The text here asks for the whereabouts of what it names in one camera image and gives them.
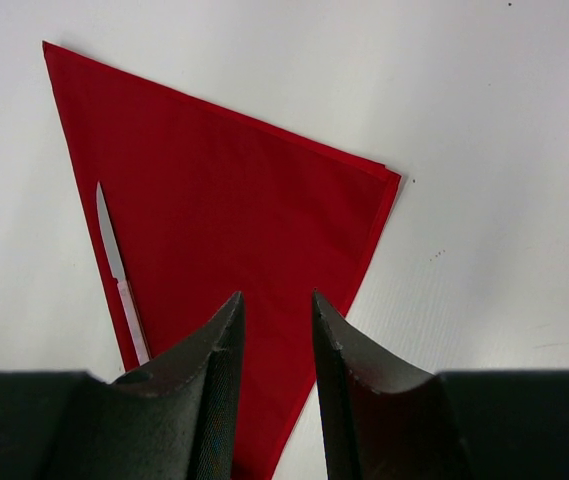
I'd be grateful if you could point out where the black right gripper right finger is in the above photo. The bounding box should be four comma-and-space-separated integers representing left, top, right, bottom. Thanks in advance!
311, 292, 472, 479

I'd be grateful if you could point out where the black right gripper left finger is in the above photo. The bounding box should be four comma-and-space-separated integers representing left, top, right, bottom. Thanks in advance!
42, 292, 245, 479

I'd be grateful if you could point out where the red cloth napkin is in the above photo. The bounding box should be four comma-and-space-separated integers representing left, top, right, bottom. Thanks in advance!
43, 43, 401, 479

